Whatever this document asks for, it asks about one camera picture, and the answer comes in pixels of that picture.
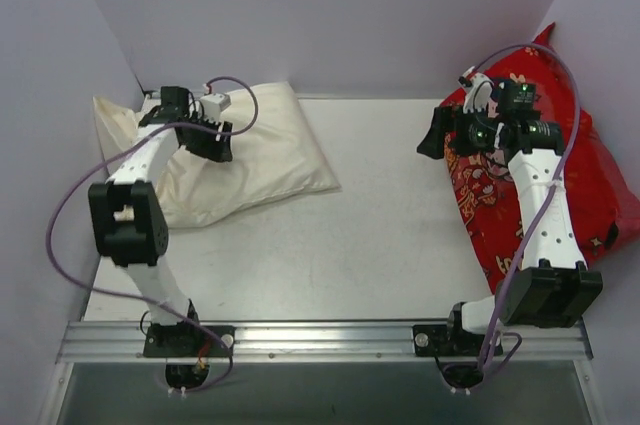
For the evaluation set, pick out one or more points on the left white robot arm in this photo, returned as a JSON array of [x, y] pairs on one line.
[[129, 225]]

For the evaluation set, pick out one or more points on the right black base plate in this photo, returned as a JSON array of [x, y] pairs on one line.
[[440, 340]]

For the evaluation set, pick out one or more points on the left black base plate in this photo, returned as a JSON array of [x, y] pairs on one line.
[[185, 341]]

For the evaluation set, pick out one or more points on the aluminium mounting rail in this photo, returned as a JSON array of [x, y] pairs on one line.
[[258, 342]]

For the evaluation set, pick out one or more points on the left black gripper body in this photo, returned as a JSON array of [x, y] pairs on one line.
[[206, 140]]

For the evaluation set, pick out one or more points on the cream pillowcase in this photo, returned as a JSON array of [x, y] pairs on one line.
[[277, 158]]

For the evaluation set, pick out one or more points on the red cartoon print bag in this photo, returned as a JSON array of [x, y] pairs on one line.
[[604, 211]]

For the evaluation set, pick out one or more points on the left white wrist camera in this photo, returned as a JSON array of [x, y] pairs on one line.
[[213, 104]]

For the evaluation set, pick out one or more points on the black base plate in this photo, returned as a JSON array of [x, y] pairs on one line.
[[185, 341], [440, 340]]

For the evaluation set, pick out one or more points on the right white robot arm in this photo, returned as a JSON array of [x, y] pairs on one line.
[[549, 284]]

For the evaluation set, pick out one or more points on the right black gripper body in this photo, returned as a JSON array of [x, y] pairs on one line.
[[451, 126]]

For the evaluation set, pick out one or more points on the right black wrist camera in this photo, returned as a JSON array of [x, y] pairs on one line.
[[516, 101]]

